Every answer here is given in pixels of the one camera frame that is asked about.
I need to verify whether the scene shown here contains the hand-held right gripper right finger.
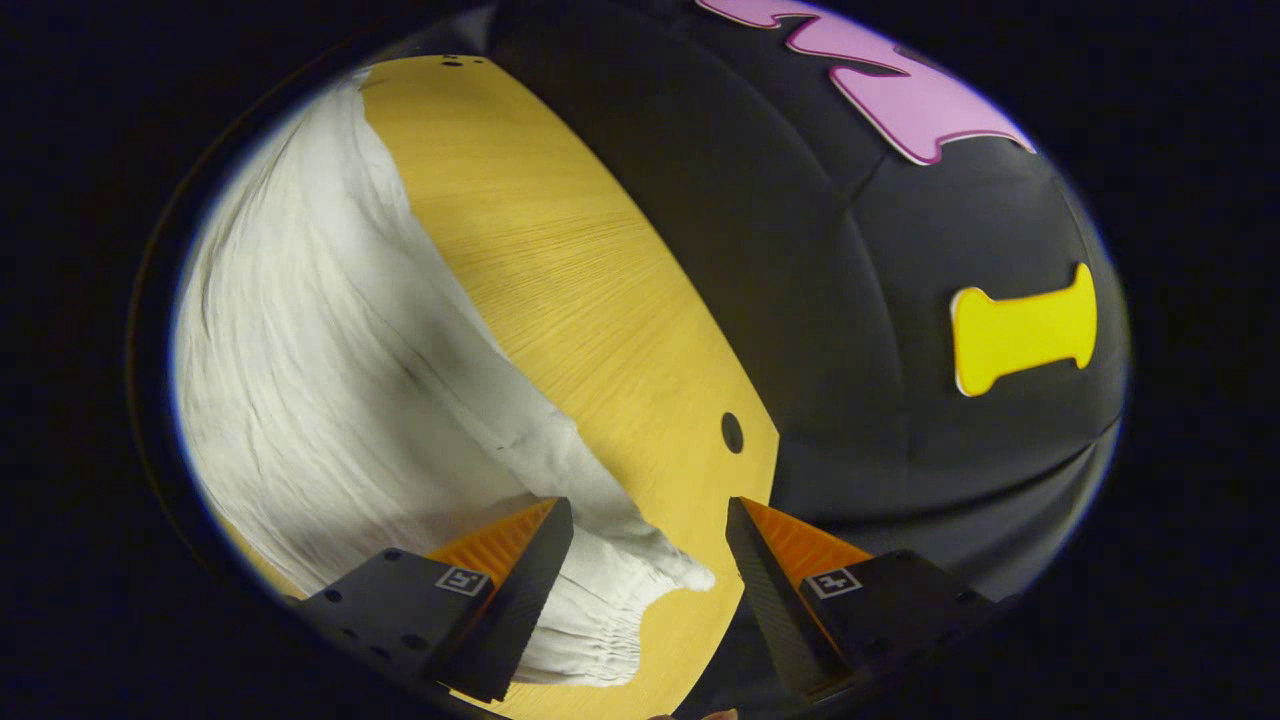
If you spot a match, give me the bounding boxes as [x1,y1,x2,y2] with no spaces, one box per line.
[725,497,1001,701]

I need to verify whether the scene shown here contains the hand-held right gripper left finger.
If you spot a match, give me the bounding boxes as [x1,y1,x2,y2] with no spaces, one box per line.
[290,497,575,704]

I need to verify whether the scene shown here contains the white jeans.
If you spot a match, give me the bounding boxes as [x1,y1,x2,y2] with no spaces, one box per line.
[172,75,717,689]

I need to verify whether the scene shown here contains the black backdrop cloth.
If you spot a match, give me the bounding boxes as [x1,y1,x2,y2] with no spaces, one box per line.
[480,0,1133,716]

